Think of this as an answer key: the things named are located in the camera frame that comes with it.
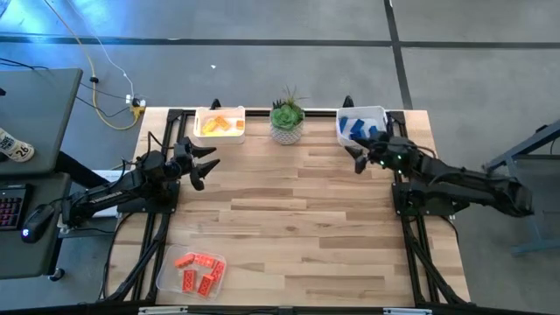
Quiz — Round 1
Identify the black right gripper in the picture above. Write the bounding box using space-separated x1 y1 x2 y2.
344 132 420 172

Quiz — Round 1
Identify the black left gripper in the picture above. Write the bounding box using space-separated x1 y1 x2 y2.
171 136 221 180

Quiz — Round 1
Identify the white plastic bin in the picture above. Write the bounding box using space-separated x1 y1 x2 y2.
192 105 247 146
335 105 389 148

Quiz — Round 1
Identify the succulent in patterned pot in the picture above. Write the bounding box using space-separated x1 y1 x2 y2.
269 85 306 146

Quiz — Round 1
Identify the yellow power outlet box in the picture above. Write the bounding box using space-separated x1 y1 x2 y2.
126 94 148 123

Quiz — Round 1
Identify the clear plastic tray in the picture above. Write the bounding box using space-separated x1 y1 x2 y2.
155 242 228 304

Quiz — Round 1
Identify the grey side desk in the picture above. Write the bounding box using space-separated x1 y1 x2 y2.
0 67 84 177

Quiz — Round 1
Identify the grey metal stand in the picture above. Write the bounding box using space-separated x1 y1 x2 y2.
484 118 560 257

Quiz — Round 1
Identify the black computer mouse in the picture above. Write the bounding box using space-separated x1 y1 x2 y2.
20 203 57 244

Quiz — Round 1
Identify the black keyboard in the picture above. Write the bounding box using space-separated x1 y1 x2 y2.
0 183 24 232

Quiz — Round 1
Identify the dark computer desk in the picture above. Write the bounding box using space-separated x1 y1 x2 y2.
0 171 72 281

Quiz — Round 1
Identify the black aluminium table frame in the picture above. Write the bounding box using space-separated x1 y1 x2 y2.
98 106 473 315

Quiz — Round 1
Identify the white cable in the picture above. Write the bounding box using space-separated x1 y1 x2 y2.
65 0 135 104

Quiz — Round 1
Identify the black floor cable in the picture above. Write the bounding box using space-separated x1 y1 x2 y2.
0 56 132 120

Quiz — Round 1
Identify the yellow cable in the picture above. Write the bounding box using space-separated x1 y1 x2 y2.
42 0 144 131

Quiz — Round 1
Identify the silver metal bracket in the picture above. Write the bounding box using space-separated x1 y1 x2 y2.
382 307 433 315
137 305 189 315

